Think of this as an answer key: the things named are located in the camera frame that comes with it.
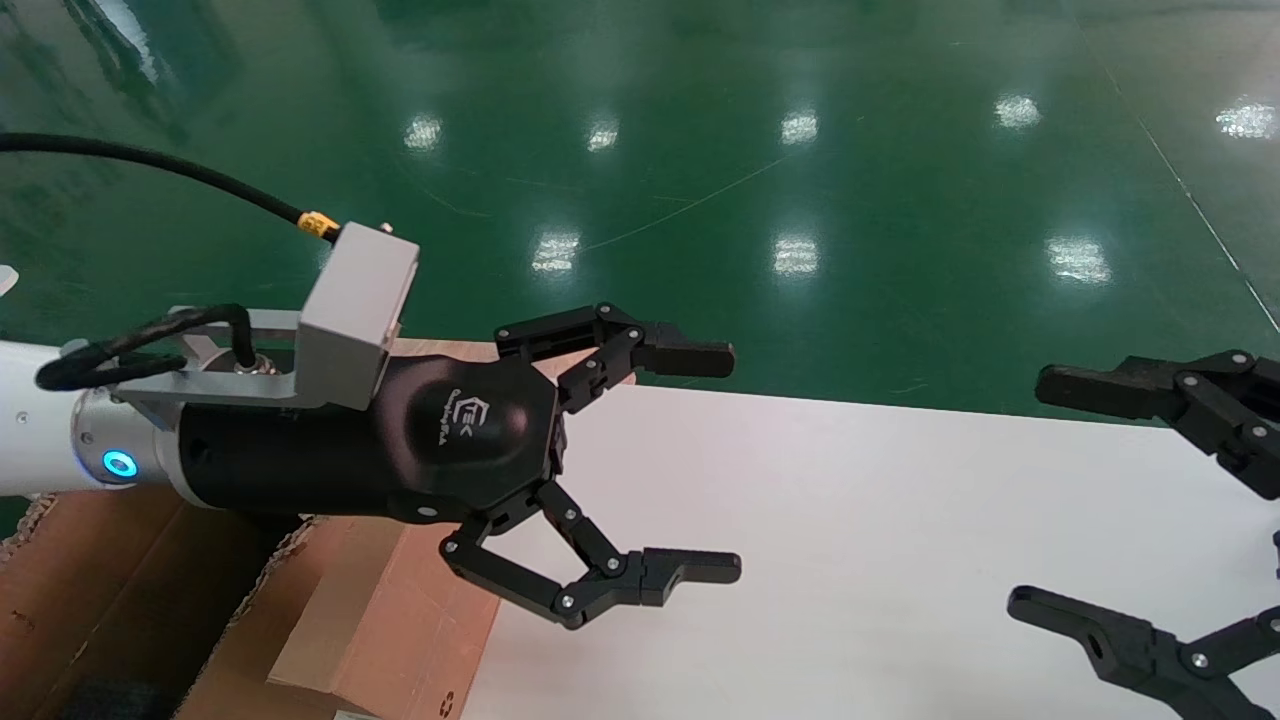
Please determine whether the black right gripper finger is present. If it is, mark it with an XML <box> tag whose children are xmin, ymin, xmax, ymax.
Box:
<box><xmin>1034</xmin><ymin>349</ymin><xmax>1280</xmax><ymax>502</ymax></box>
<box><xmin>1007</xmin><ymin>585</ymin><xmax>1280</xmax><ymax>720</ymax></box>

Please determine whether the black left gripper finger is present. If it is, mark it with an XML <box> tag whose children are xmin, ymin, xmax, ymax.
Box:
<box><xmin>495</xmin><ymin>304</ymin><xmax>737</xmax><ymax>415</ymax></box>
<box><xmin>439</xmin><ymin>483</ymin><xmax>743</xmax><ymax>632</ymax></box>

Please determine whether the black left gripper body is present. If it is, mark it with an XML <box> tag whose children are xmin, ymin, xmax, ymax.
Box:
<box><xmin>175</xmin><ymin>352</ymin><xmax>571</xmax><ymax>526</ymax></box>

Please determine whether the large open cardboard box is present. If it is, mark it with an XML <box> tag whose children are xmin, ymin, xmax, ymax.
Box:
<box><xmin>0</xmin><ymin>488</ymin><xmax>411</xmax><ymax>720</ymax></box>

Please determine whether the wooden board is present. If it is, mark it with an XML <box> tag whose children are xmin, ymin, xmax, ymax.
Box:
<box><xmin>388</xmin><ymin>338</ymin><xmax>639</xmax><ymax>389</ymax></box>

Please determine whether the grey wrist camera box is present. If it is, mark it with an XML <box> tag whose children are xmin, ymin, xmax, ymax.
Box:
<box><xmin>294</xmin><ymin>221</ymin><xmax>422</xmax><ymax>413</ymax></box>

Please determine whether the silver camera mounting bracket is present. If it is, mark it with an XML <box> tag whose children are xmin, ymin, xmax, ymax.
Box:
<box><xmin>60</xmin><ymin>305</ymin><xmax>306</xmax><ymax>433</ymax></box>

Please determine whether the thick black looped cable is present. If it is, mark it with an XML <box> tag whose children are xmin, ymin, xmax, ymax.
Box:
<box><xmin>35</xmin><ymin>303</ymin><xmax>258</xmax><ymax>393</ymax></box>

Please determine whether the thin black camera cable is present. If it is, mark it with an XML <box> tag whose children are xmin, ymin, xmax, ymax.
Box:
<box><xmin>0</xmin><ymin>132</ymin><xmax>343</xmax><ymax>244</ymax></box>

